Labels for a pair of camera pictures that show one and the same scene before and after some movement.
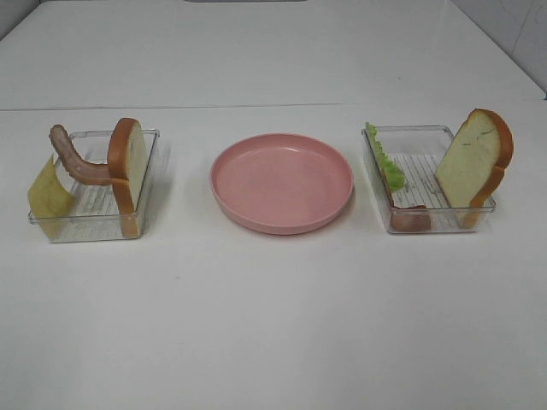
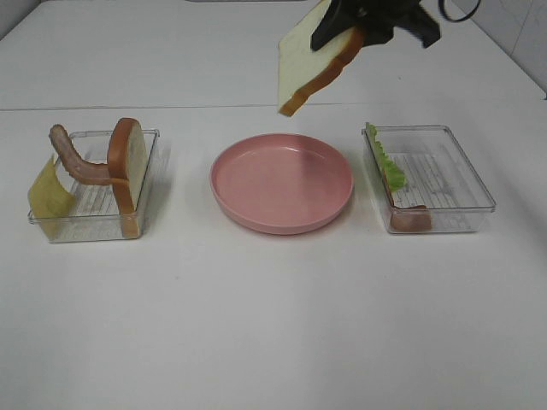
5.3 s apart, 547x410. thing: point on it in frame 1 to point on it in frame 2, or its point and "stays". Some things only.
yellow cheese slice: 50,201 stays
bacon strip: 408,219 stays
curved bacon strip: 91,172 stays
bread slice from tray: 474,163 to 301,69
